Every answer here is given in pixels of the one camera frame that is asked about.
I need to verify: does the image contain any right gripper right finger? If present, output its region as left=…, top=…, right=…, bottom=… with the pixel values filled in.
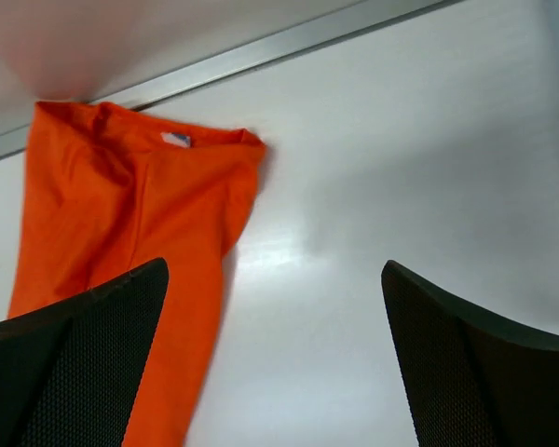
left=381, top=261, right=559, bottom=446

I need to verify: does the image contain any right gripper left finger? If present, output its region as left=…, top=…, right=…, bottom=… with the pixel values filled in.
left=0, top=258, right=169, bottom=446

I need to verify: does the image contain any orange t-shirt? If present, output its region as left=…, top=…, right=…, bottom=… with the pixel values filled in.
left=8, top=102, right=266, bottom=446

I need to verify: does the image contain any aluminium table edge rail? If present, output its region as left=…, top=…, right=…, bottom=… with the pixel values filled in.
left=0, top=0, right=462, bottom=165

